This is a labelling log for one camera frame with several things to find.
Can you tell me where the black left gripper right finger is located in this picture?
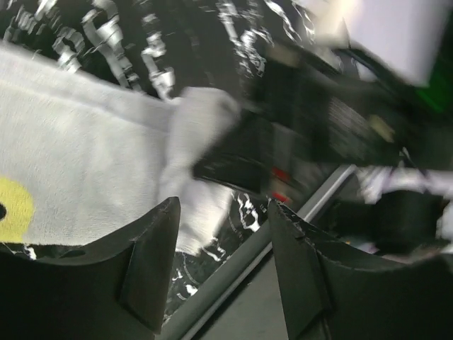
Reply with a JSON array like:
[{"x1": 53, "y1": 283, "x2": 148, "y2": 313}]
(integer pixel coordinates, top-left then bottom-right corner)
[{"x1": 268, "y1": 201, "x2": 452, "y2": 339}]

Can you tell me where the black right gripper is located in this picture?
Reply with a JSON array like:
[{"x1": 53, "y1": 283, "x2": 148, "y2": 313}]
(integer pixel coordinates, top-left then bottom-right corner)
[{"x1": 193, "y1": 45, "x2": 423, "y2": 200}]

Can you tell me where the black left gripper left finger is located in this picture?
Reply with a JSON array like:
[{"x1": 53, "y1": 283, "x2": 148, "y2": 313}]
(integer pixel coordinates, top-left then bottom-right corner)
[{"x1": 1, "y1": 197, "x2": 180, "y2": 339}]

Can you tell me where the yellow-green and grey towel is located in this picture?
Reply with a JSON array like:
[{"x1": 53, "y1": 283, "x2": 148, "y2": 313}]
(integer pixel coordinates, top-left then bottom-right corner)
[{"x1": 1, "y1": 44, "x2": 239, "y2": 254}]

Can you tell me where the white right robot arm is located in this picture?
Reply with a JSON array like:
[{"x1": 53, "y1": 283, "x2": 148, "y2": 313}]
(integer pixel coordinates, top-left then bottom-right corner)
[{"x1": 193, "y1": 1, "x2": 452, "y2": 253}]

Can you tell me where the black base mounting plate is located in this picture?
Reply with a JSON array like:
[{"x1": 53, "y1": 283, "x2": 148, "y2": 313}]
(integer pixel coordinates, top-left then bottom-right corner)
[{"x1": 159, "y1": 166, "x2": 358, "y2": 340}]

